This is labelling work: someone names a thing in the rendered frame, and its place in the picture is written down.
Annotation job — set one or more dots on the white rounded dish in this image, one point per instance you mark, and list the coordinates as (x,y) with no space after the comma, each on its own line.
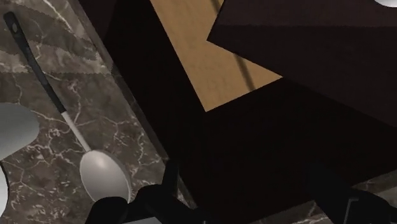
(2,192)

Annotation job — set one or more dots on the grey rounded bowl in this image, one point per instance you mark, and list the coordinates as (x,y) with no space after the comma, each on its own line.
(15,128)

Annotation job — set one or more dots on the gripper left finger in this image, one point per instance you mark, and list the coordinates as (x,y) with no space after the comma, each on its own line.
(155,201)

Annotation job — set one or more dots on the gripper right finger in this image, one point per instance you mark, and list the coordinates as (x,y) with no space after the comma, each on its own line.
(338,201)

